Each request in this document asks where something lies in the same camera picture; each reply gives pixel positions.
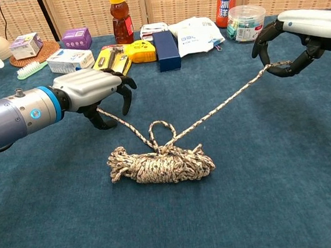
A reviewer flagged blue table cloth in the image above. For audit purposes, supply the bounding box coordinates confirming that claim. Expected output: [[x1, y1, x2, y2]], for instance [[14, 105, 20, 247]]
[[0, 8, 331, 248]]

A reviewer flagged white and blue carton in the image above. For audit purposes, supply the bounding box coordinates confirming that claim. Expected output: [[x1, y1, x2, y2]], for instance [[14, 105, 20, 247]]
[[45, 46, 96, 76]]

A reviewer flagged yellow tape measure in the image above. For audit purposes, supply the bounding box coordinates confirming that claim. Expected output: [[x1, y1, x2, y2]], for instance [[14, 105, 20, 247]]
[[124, 39, 158, 65]]

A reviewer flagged mint green brush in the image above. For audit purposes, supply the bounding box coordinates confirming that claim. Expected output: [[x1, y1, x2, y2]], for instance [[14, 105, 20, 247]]
[[15, 59, 50, 81]]

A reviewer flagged dark blue rectangular box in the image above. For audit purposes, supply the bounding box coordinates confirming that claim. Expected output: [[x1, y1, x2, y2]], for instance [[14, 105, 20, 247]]
[[152, 29, 183, 74]]

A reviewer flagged white plastic bag package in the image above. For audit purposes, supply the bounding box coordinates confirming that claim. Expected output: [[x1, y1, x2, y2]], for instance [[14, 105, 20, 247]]
[[167, 13, 227, 59]]

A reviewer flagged red drink can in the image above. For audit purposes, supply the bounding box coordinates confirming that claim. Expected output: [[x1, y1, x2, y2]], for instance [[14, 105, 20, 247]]
[[214, 0, 244, 29]]

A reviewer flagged beige speckled rope bundle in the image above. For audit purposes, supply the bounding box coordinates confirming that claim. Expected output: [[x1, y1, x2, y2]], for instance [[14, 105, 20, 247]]
[[93, 60, 304, 191]]

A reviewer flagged small white purple box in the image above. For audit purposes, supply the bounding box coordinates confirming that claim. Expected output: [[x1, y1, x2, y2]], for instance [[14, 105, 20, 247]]
[[8, 32, 45, 61]]

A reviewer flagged honey bottle with yellow cap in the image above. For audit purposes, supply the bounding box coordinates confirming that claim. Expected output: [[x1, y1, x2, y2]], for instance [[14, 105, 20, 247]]
[[109, 0, 135, 46]]

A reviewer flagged thin black hanging cable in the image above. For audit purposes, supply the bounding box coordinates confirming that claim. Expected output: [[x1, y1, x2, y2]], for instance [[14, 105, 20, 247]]
[[0, 0, 11, 40]]

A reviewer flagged white striped wipes packet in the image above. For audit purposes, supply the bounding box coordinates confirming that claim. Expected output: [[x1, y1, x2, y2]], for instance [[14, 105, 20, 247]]
[[138, 21, 170, 42]]

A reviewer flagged round woven rattan coaster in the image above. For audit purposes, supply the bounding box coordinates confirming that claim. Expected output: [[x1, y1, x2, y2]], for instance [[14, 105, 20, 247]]
[[8, 38, 62, 69]]

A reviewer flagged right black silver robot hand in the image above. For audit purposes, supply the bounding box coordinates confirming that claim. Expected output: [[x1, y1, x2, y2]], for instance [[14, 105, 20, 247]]
[[247, 5, 331, 81]]

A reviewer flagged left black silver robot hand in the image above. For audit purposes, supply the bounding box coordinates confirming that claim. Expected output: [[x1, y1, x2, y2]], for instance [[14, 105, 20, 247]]
[[50, 63, 142, 135]]

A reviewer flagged razor on yellow card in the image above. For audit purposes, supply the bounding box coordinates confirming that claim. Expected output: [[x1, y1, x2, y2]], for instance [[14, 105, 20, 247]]
[[90, 43, 134, 79]]

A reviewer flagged clear jar of binder clips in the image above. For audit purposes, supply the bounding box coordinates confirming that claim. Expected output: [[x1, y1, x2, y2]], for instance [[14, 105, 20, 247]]
[[224, 2, 269, 45]]

